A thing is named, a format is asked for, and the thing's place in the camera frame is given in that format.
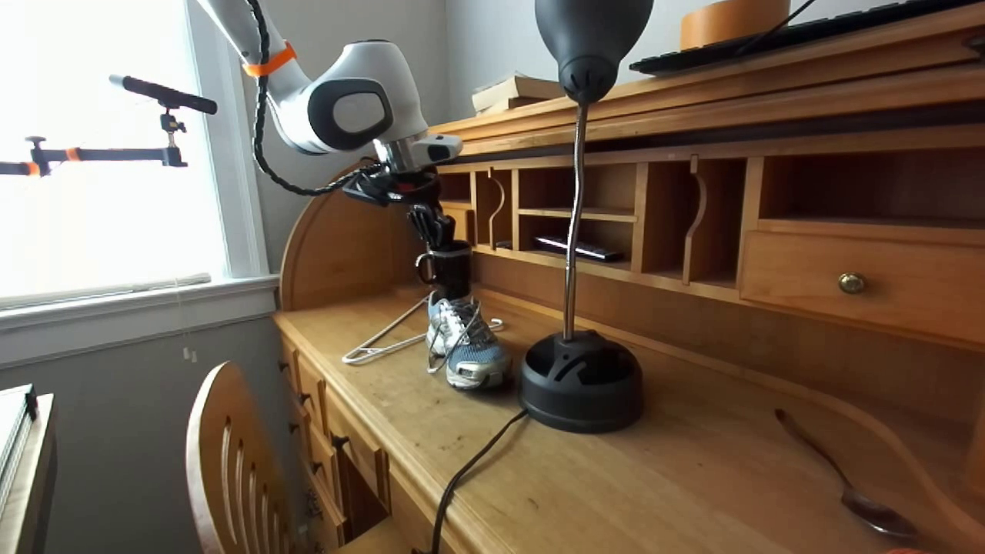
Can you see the wooden chair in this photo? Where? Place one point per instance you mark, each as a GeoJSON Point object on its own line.
{"type": "Point", "coordinates": [219, 462]}

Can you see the white plastic clothes hanger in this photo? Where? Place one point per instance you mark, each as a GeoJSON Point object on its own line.
{"type": "Point", "coordinates": [381, 340]}

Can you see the small wooden drawer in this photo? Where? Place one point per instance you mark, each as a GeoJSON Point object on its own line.
{"type": "Point", "coordinates": [462, 218]}

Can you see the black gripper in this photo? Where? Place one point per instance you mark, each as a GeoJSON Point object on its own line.
{"type": "Point", "coordinates": [433, 225]}

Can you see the blue and white sneaker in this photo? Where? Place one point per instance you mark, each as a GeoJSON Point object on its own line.
{"type": "Point", "coordinates": [467, 341]}

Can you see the white side table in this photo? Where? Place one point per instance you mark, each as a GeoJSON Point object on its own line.
{"type": "Point", "coordinates": [21, 471]}

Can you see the metal spoon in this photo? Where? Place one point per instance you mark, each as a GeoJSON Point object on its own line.
{"type": "Point", "coordinates": [871, 508]}

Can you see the thick pale wooden box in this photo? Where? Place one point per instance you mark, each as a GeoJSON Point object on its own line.
{"type": "Point", "coordinates": [518, 91]}

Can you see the wooden roll-top desk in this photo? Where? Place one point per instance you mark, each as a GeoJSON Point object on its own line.
{"type": "Point", "coordinates": [666, 471]}

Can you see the black gooseneck desk lamp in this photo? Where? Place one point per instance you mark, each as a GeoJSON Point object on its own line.
{"type": "Point", "coordinates": [579, 380]}

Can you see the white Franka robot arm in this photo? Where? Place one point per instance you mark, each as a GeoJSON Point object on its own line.
{"type": "Point", "coordinates": [340, 101]}

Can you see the wooden drawer with brass knob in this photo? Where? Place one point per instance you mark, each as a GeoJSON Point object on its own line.
{"type": "Point", "coordinates": [882, 281]}

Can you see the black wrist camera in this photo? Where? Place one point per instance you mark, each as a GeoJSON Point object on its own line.
{"type": "Point", "coordinates": [381, 184]}

